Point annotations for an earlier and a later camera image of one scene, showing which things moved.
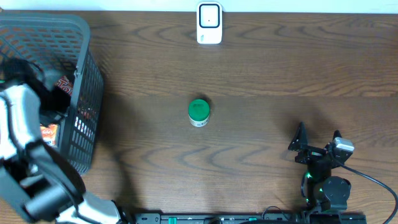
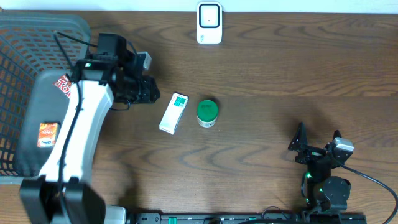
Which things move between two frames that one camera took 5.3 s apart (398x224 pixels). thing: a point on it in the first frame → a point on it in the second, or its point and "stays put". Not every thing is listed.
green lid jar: [199, 112] → [207, 111]
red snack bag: [64, 84] stays put
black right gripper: [298, 144] stays put
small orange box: [50, 134] stays put
